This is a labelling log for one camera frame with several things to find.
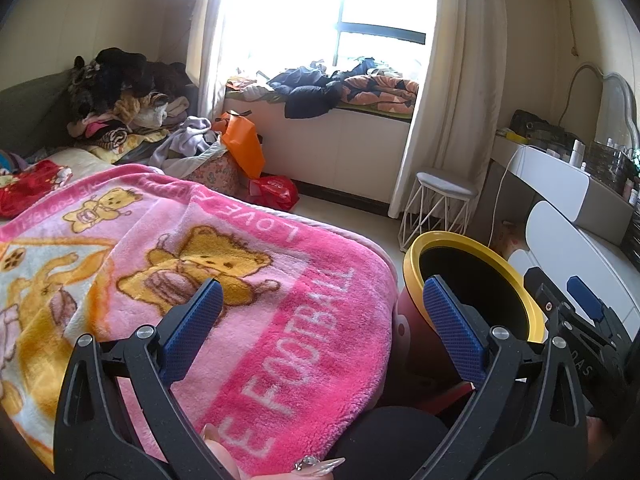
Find dark jacket on sill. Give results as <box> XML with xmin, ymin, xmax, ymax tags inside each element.
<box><xmin>267</xmin><ymin>58</ymin><xmax>378</xmax><ymax>119</ymax></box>

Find red shopping bag on floor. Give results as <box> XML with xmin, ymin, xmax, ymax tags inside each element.
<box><xmin>248</xmin><ymin>176</ymin><xmax>299</xmax><ymax>211</ymax></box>

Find left hand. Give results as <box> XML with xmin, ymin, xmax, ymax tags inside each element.
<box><xmin>201</xmin><ymin>424</ymin><xmax>345</xmax><ymax>480</ymax></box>

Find yellow rim trash bin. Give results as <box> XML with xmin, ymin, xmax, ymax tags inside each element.
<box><xmin>390</xmin><ymin>231</ymin><xmax>546</xmax><ymax>392</ymax></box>

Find pink cartoon bear blanket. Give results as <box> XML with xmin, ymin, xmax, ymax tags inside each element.
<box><xmin>1</xmin><ymin>165</ymin><xmax>398</xmax><ymax>478</ymax></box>

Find white shell chair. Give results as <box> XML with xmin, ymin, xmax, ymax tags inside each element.
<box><xmin>508</xmin><ymin>200</ymin><xmax>640</xmax><ymax>337</ymax></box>

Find dark bag on table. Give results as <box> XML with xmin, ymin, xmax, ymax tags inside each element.
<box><xmin>509</xmin><ymin>110</ymin><xmax>577</xmax><ymax>150</ymax></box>

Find white cosmetic bottle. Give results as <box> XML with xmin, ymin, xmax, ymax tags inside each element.
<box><xmin>570</xmin><ymin>139</ymin><xmax>586</xmax><ymax>168</ymax></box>

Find floral laundry basket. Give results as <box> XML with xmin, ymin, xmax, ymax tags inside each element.
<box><xmin>186</xmin><ymin>153</ymin><xmax>241</xmax><ymax>196</ymax></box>

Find orange paper bag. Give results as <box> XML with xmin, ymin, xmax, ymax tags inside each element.
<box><xmin>212</xmin><ymin>112</ymin><xmax>266</xmax><ymax>179</ymax></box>

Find right cream curtain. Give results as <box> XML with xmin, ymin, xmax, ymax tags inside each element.
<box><xmin>388</xmin><ymin>0</ymin><xmax>508</xmax><ymax>218</ymax></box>

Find right hand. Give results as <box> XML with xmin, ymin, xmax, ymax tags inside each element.
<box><xmin>587</xmin><ymin>416</ymin><xmax>613</xmax><ymax>465</ymax></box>

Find white wire stool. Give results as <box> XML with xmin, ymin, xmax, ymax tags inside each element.
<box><xmin>398</xmin><ymin>169</ymin><xmax>477</xmax><ymax>252</ymax></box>

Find red garment on bed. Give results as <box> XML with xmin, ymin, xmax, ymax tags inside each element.
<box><xmin>0</xmin><ymin>159</ymin><xmax>73</xmax><ymax>220</ymax></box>

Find left cream curtain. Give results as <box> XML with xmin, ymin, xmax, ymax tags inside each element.
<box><xmin>186</xmin><ymin>0</ymin><xmax>227</xmax><ymax>120</ymax></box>

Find cream curtain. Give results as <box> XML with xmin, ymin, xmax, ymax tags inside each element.
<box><xmin>186</xmin><ymin>0</ymin><xmax>227</xmax><ymax>120</ymax></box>
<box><xmin>388</xmin><ymin>0</ymin><xmax>508</xmax><ymax>218</ymax></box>

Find grey clothes in basket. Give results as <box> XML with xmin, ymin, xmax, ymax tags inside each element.
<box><xmin>148</xmin><ymin>116</ymin><xmax>227</xmax><ymax>179</ymax></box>

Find orange patterned quilt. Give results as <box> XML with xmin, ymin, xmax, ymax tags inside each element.
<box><xmin>341</xmin><ymin>75</ymin><xmax>420</xmax><ymax>115</ymax></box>

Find pile of clothes on bed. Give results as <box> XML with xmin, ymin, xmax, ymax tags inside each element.
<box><xmin>67</xmin><ymin>47</ymin><xmax>198</xmax><ymax>164</ymax></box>

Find white dressing table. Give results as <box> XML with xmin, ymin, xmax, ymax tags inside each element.
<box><xmin>491</xmin><ymin>136</ymin><xmax>632</xmax><ymax>246</ymax></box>

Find vanity mirror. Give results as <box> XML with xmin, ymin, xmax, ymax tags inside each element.
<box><xmin>594</xmin><ymin>73</ymin><xmax>639</xmax><ymax>153</ymax></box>

